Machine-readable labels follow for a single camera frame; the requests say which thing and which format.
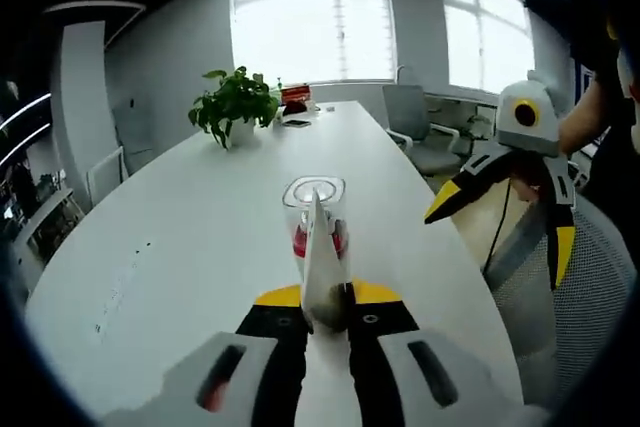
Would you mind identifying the person's dark torso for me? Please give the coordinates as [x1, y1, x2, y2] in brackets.
[582, 61, 640, 206]

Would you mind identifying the potted green plant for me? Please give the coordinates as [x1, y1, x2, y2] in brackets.
[188, 65, 282, 149]

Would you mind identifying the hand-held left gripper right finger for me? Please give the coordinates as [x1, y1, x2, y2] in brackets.
[347, 279, 526, 427]

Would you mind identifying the grey mesh office chair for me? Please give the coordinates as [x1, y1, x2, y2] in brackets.
[482, 191, 636, 408]

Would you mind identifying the white skincare tube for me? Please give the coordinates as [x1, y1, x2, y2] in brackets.
[299, 186, 352, 336]

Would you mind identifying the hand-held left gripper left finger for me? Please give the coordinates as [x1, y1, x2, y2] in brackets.
[99, 284, 307, 427]

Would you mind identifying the red box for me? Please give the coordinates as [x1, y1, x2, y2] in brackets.
[279, 85, 314, 104]

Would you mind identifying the person's right hand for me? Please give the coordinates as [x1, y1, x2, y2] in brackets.
[512, 96, 596, 203]

